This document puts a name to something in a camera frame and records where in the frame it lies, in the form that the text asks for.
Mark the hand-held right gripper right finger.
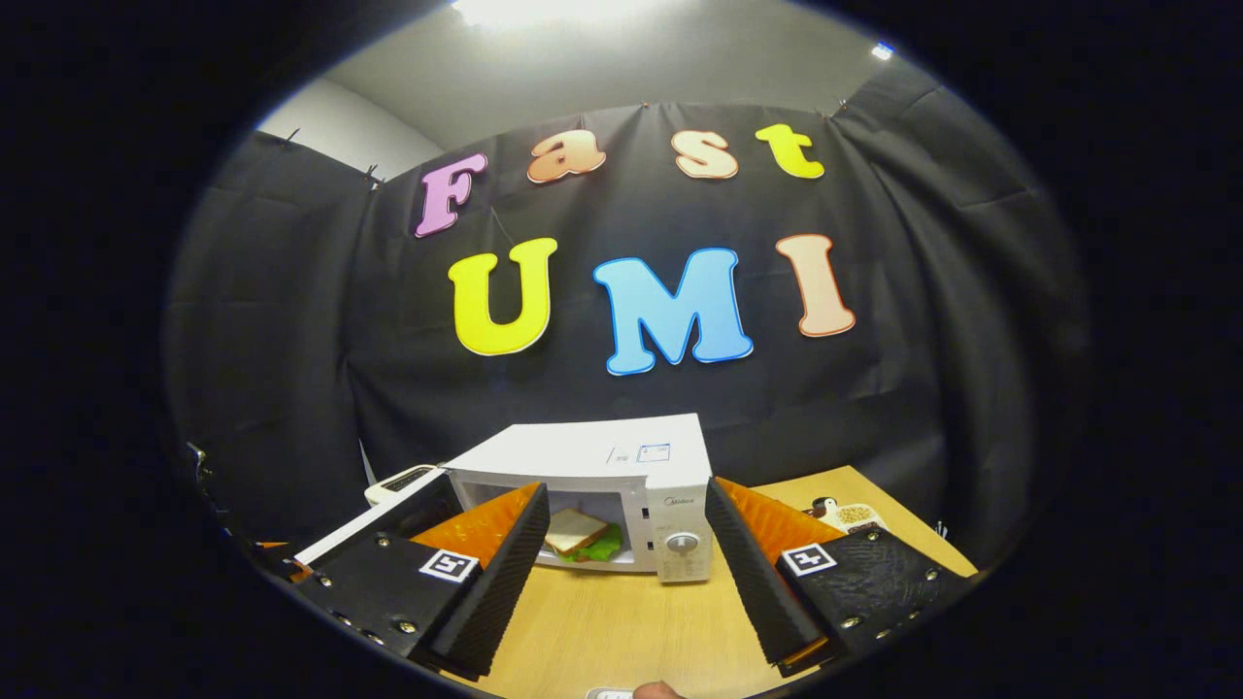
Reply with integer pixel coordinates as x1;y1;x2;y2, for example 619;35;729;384
704;476;977;678

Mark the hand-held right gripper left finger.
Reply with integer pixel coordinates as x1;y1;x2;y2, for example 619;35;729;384
291;481;552;681

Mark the sandwich with lettuce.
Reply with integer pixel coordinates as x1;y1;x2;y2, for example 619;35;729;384
542;507;624;564

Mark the white microwave oven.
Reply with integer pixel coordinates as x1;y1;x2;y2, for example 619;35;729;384
294;413;716;584

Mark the white divided grain dish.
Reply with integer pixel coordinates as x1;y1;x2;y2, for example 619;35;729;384
804;495;883;533

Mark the white toaster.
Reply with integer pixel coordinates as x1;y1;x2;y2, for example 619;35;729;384
364;464;446;508

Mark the black backdrop cloth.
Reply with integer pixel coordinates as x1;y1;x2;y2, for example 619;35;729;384
165;102;1089;574

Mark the long ceiling light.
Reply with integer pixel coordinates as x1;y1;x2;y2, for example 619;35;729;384
452;0;622;28

